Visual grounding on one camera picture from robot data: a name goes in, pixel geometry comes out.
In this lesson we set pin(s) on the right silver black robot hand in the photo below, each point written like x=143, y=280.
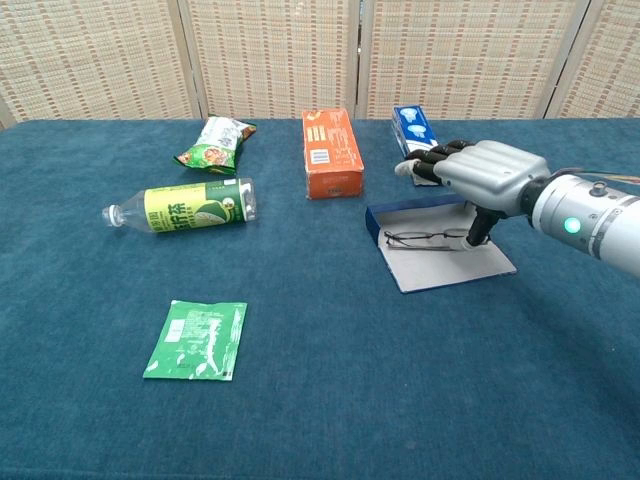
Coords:
x=490, y=172

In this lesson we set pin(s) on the blue glasses case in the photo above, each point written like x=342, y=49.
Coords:
x=440, y=267

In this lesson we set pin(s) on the black eyeglasses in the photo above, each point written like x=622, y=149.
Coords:
x=395, y=239

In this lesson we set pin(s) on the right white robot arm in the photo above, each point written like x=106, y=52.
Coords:
x=590, y=220

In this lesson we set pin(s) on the blue white toothpaste box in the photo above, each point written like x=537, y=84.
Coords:
x=412, y=127

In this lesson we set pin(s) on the orange cardboard box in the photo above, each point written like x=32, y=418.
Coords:
x=332, y=150

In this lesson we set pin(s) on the blue table cloth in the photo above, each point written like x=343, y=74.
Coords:
x=350, y=375

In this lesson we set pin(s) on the bamboo folding screen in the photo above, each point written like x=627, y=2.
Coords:
x=270, y=55

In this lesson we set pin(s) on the green white snack bag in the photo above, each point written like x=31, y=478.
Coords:
x=215, y=147

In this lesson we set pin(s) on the green tea plastic bottle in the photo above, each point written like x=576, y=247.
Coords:
x=190, y=207

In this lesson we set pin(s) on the green flat sachet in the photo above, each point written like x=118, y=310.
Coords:
x=197, y=342

